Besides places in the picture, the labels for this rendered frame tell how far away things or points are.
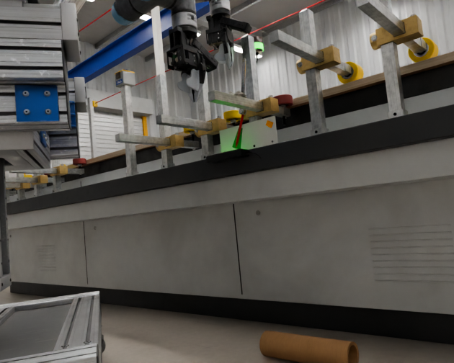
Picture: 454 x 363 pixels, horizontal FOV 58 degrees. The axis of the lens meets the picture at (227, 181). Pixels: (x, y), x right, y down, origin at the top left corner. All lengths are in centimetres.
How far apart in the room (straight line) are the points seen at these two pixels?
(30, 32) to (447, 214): 126
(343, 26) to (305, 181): 867
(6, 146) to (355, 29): 907
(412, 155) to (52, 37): 98
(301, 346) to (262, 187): 55
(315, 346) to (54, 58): 104
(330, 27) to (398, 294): 890
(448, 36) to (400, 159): 781
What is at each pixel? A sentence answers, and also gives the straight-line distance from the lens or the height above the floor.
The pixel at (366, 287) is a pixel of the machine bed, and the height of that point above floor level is 17.
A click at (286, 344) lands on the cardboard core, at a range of 138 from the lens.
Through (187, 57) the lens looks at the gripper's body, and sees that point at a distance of 123.
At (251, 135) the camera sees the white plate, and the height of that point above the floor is 75.
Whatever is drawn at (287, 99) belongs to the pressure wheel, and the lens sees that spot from 161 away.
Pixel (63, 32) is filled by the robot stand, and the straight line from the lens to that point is 107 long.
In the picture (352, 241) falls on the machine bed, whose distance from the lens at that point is 157.
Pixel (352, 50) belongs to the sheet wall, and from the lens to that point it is 968.
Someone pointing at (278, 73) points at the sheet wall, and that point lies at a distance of 1061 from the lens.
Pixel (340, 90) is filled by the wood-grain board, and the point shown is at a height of 88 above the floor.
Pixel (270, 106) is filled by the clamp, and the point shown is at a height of 83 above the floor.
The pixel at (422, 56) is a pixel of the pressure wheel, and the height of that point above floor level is 92.
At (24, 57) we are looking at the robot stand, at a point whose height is 86.
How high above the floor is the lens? 47
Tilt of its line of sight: 5 degrees up
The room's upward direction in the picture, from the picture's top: 5 degrees counter-clockwise
